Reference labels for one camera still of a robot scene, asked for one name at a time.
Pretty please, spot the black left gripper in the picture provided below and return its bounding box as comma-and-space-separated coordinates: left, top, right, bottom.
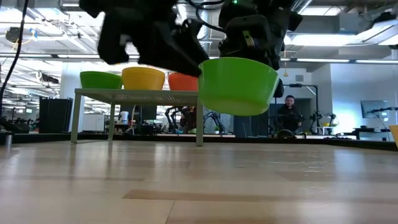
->
98, 9, 210, 78

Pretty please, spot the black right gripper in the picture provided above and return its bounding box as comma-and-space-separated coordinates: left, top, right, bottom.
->
218, 0, 290, 99

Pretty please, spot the green plastic mini bowl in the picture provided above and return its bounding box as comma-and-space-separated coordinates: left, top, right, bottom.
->
198, 57, 280, 117
79, 71, 123, 90

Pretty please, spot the yellow plastic mini bowl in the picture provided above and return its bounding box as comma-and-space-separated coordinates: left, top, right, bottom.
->
123, 73, 165, 91
388, 124, 398, 149
121, 67, 166, 72
122, 70, 166, 76

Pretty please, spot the person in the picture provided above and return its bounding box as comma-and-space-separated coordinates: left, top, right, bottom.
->
275, 95, 304, 134

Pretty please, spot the ceiling light strip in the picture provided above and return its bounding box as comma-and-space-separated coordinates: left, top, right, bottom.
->
356, 58, 398, 65
295, 58, 351, 63

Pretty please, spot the pale green perforated metal rack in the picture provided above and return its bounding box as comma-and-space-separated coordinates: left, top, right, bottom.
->
70, 88, 205, 147

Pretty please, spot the black cabinet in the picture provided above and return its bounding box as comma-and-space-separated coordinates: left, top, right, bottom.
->
39, 97, 75, 134

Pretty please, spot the black aluminium table frame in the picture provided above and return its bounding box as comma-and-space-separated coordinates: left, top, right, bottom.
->
0, 133, 398, 152

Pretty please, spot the dark wall monitor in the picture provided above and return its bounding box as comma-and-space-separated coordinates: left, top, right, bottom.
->
360, 100, 389, 119

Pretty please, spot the black hanging cable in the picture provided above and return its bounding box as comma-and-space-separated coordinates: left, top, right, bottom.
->
0, 0, 29, 106

